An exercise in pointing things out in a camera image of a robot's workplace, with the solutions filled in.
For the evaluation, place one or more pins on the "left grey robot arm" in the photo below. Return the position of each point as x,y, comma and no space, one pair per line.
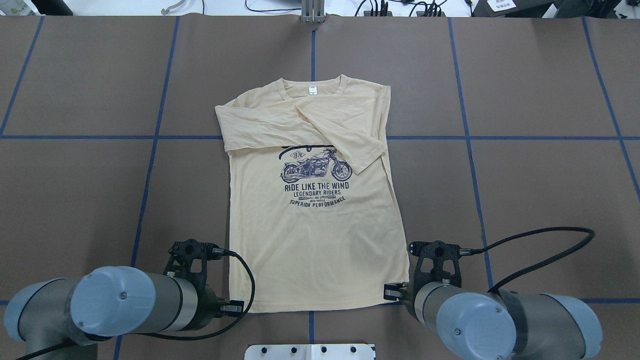
67,318

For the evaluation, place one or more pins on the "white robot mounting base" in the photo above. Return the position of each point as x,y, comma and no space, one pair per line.
336,351

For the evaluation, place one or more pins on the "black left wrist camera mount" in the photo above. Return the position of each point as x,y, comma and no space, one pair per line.
188,260

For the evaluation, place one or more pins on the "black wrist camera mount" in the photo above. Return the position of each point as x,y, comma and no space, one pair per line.
188,260
437,261

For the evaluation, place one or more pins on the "cream long-sleeve graphic shirt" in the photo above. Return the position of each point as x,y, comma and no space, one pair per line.
313,210

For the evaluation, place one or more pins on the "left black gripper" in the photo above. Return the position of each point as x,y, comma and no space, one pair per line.
212,302

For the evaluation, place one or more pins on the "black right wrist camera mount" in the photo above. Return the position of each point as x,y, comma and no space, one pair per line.
437,261

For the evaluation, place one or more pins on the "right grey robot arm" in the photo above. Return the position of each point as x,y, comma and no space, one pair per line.
502,326

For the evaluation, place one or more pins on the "grey metal camera post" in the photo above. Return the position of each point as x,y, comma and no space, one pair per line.
313,11

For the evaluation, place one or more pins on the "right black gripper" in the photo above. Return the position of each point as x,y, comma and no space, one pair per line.
411,292

